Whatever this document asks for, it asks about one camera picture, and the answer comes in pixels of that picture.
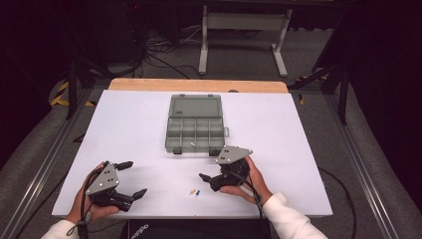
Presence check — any person's left hand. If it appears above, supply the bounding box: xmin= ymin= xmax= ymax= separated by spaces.
xmin=64 ymin=161 xmax=121 ymax=225

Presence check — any white board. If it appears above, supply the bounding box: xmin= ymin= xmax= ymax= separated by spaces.
xmin=52 ymin=89 xmax=333 ymax=220

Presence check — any left hand-held gripper cable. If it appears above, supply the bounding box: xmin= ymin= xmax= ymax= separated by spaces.
xmin=66 ymin=165 xmax=101 ymax=239

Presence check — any grey transparent compartment box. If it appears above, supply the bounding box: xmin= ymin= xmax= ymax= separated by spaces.
xmin=164 ymin=94 xmax=231 ymax=157

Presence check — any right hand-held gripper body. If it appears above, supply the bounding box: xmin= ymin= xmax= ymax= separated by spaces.
xmin=208 ymin=144 xmax=254 ymax=193

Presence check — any aluminium rail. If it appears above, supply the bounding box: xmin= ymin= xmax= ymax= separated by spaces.
xmin=325 ymin=94 xmax=422 ymax=239
xmin=0 ymin=89 xmax=95 ymax=239

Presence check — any black metal stand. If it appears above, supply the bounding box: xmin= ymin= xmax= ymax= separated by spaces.
xmin=64 ymin=58 xmax=101 ymax=121
xmin=288 ymin=61 xmax=350 ymax=126

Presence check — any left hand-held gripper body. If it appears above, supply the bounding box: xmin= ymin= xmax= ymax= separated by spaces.
xmin=85 ymin=160 xmax=135 ymax=213

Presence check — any wooden table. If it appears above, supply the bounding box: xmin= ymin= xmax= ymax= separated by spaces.
xmin=107 ymin=78 xmax=290 ymax=95

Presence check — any right hand-held gripper cable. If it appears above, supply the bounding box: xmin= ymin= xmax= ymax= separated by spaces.
xmin=232 ymin=167 xmax=358 ymax=239

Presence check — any person's right hand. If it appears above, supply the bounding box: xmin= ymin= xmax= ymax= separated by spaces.
xmin=219 ymin=156 xmax=275 ymax=205

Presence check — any tangle of black floor cables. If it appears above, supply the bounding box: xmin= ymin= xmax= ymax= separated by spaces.
xmin=130 ymin=24 xmax=204 ymax=80

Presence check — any person's dark clothing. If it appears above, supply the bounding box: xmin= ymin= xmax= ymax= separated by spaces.
xmin=119 ymin=218 xmax=273 ymax=239

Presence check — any hand-held gripper cable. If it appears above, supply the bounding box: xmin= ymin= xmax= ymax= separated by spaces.
xmin=232 ymin=167 xmax=358 ymax=239
xmin=66 ymin=165 xmax=101 ymax=239

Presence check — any white metal stand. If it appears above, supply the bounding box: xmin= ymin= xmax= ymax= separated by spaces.
xmin=198 ymin=4 xmax=294 ymax=78

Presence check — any yellow and black striped tape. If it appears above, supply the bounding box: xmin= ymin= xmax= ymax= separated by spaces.
xmin=49 ymin=81 xmax=97 ymax=108

